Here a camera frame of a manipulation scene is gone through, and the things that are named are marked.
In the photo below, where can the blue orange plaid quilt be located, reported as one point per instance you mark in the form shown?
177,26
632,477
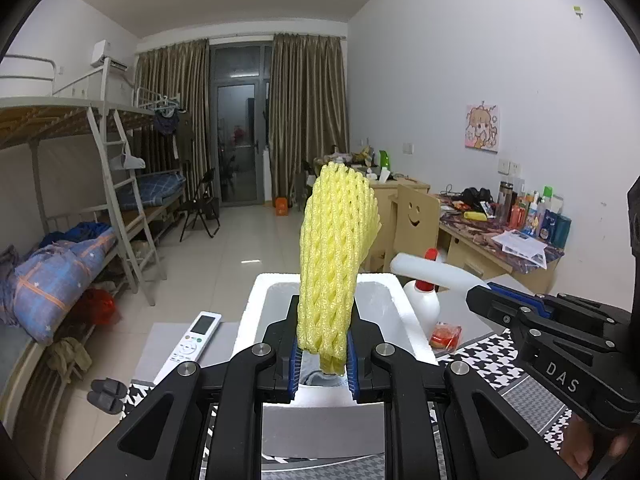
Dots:
55,275

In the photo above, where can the black bag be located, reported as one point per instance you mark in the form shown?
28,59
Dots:
475,195

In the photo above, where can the black slipper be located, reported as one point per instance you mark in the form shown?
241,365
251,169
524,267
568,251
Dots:
105,403
107,386

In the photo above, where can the white printed papers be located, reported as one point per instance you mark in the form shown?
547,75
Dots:
520,245

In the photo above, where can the white bed ladder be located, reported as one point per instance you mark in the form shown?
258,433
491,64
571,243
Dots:
125,185

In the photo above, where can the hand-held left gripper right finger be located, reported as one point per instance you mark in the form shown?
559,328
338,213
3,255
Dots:
351,370

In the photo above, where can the orange box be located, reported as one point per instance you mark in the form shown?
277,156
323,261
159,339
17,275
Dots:
281,205

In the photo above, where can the green wall hook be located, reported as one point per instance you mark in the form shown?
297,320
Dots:
579,9

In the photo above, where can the yellow tube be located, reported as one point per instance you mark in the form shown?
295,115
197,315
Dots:
475,215

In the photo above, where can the dark blue cloth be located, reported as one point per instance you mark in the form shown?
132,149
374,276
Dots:
80,232

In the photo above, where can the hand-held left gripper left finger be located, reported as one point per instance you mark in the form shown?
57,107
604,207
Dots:
295,370

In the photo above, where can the white foam tube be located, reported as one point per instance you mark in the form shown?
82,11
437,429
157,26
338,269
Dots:
435,270

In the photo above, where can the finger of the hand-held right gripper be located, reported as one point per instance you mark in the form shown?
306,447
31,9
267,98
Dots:
505,317
520,296

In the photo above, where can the hanging dark clothes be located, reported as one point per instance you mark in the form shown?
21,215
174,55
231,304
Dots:
167,122

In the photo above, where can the red plastic bag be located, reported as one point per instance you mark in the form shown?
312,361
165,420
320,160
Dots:
100,305

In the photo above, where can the white metal bunk bed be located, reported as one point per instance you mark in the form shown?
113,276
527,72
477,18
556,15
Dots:
45,120

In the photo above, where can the glass balcony door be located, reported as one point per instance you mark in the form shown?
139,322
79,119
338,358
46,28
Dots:
240,125

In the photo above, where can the white air conditioner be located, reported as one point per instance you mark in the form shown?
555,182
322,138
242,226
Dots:
106,55

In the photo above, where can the yellow foam fruit net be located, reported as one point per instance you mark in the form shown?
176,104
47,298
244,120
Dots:
337,260

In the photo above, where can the brown curtain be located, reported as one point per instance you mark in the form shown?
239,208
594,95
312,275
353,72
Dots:
307,105
172,110

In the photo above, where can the double wall socket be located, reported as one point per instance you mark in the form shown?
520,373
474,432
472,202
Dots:
509,166

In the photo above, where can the blue checked bedding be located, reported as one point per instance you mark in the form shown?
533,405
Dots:
155,187

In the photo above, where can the orange snack packet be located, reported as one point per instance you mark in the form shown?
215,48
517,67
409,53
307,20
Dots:
445,335

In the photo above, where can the white lotion pump bottle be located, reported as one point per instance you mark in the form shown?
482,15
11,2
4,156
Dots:
425,300

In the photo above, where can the wooden chair smiley cutout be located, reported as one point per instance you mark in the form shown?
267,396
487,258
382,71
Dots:
412,225

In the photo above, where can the cartoon wall poster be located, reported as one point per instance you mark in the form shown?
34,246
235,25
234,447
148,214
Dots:
482,127

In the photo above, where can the plain wooden desk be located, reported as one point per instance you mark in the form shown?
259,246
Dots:
405,187

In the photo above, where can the houndstooth table mat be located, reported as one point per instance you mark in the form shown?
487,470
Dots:
487,360

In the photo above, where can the black folding chair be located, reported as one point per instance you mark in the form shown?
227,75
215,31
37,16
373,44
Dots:
202,205

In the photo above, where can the green bottle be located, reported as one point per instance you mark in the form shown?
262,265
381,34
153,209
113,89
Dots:
384,160

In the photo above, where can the group of toiletry bottles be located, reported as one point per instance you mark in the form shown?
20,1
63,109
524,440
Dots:
535,212

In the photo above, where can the white foam box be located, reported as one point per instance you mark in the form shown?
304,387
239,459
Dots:
325,430

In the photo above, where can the wooden desk patterned cover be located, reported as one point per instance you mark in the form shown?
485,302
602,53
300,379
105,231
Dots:
475,260

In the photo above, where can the white remote control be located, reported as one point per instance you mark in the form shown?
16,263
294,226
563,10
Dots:
192,342

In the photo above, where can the person's right hand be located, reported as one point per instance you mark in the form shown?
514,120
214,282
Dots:
590,445

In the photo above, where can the olive cloth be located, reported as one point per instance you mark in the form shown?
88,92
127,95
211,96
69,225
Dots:
67,355

